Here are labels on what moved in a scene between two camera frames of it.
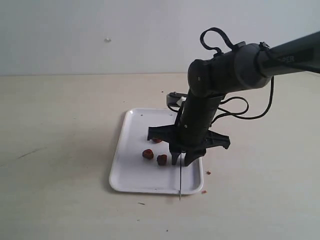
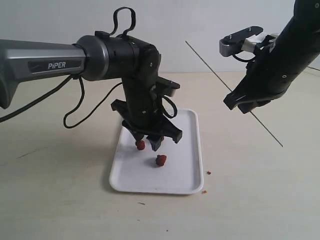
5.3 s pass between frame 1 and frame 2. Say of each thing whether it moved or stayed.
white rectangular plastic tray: stayed
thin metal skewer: moved
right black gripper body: moved
